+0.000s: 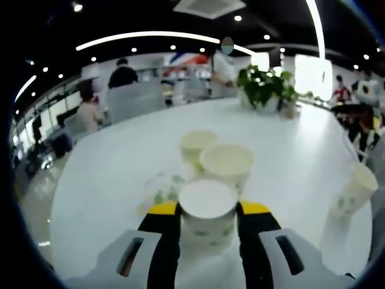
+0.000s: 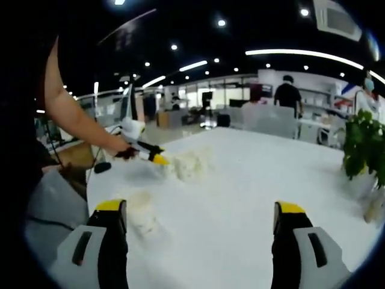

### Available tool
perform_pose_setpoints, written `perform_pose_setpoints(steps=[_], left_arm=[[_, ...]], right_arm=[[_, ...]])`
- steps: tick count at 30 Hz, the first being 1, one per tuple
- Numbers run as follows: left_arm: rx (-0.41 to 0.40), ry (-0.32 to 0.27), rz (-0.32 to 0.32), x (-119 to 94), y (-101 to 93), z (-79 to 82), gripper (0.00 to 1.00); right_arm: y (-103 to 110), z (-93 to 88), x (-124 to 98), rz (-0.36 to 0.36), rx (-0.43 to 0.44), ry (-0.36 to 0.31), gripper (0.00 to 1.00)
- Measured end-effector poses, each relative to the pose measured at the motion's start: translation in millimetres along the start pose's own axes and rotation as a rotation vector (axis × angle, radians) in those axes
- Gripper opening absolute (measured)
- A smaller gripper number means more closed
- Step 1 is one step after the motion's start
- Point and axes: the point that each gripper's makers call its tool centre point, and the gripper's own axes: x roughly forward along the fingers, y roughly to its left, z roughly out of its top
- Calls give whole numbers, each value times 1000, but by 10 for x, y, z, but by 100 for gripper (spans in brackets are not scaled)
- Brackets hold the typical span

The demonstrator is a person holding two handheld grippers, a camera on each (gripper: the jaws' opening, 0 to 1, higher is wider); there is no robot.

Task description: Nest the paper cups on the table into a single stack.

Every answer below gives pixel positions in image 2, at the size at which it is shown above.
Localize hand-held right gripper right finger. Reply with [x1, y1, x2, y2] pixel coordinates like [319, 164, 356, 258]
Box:
[271, 200, 351, 289]

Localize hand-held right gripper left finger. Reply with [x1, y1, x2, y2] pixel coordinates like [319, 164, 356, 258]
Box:
[55, 198, 130, 289]

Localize cluster of paper cups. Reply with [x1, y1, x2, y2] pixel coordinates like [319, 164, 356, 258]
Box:
[167, 145, 215, 184]

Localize white paper cup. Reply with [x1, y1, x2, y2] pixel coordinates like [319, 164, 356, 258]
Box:
[126, 191, 162, 238]

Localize person's left hand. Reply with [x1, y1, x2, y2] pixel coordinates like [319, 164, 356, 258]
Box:
[114, 145, 141, 160]

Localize black tripod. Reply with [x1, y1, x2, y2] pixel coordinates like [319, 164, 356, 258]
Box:
[119, 73, 142, 121]

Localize brown box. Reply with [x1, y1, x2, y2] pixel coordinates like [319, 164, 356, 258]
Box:
[156, 110, 182, 127]

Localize small black device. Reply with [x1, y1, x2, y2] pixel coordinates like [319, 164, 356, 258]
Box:
[93, 161, 112, 174]

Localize short ceiling light strip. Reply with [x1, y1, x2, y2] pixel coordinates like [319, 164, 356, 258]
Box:
[179, 60, 208, 72]
[141, 75, 167, 90]

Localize brown cabinet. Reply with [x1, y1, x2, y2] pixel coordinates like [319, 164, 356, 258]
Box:
[48, 143, 94, 183]

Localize white table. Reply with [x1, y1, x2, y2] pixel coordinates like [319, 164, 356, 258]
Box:
[49, 126, 380, 289]

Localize small glass jar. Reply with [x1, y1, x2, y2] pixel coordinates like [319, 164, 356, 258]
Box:
[363, 192, 384, 224]

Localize person's black shirt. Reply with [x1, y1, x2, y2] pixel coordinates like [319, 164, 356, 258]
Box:
[11, 33, 63, 199]

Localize green potted plant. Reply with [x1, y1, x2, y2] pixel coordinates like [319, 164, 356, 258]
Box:
[335, 108, 385, 199]

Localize group of ceiling spotlights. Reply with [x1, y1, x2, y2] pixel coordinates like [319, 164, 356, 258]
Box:
[144, 8, 347, 88]

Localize long curved ceiling light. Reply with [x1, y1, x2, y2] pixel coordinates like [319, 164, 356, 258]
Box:
[245, 49, 385, 84]

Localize ceiling air conditioner vent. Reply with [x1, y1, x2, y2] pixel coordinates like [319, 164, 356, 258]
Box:
[312, 0, 362, 42]

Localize black camera stand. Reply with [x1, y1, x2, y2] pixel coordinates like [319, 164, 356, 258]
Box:
[202, 92, 214, 121]

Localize dark wall screen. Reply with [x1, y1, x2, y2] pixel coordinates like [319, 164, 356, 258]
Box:
[251, 83, 273, 97]

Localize white wall shelf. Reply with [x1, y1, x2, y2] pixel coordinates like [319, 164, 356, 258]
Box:
[300, 87, 342, 121]

